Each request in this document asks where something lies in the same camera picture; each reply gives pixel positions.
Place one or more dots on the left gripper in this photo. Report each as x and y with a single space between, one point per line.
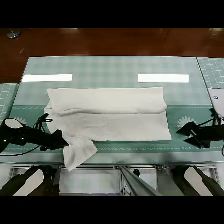
55 139

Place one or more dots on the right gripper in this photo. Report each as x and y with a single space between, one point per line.
210 132

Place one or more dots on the white T-shirt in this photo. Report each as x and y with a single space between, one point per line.
110 115

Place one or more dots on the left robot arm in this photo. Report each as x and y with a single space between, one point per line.
23 135

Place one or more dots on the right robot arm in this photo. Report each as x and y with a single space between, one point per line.
200 181

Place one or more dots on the silver frame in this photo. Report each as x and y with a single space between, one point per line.
138 185

